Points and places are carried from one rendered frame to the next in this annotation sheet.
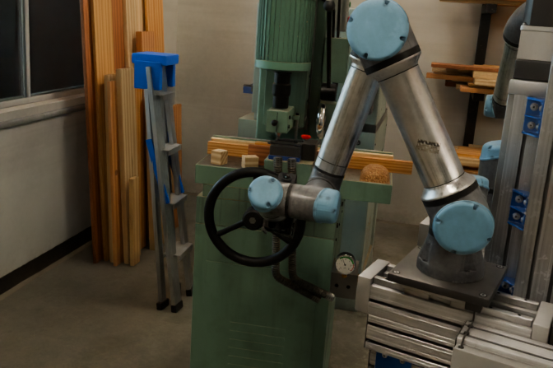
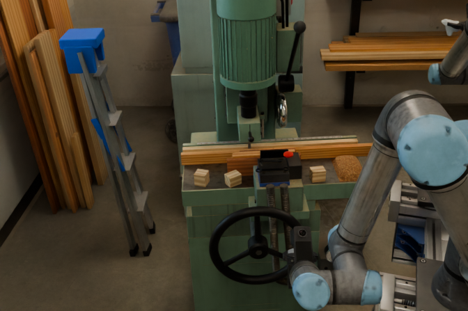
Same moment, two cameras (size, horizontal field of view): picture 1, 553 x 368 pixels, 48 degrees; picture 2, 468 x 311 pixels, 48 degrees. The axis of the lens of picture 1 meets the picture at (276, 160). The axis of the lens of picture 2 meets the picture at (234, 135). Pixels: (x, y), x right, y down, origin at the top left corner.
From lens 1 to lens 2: 0.76 m
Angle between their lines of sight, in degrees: 18
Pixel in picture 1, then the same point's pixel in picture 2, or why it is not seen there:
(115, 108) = (42, 76)
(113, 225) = (65, 180)
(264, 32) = (230, 55)
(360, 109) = (387, 188)
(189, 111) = not seen: hidden behind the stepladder
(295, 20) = (262, 40)
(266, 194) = (316, 298)
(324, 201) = (371, 291)
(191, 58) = not seen: outside the picture
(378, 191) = not seen: hidden behind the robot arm
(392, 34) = (455, 162)
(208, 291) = (207, 287)
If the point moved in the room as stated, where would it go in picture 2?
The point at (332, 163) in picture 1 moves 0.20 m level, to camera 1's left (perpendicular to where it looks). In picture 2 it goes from (359, 235) to (276, 248)
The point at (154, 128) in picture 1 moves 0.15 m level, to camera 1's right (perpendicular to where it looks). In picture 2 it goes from (97, 109) to (131, 106)
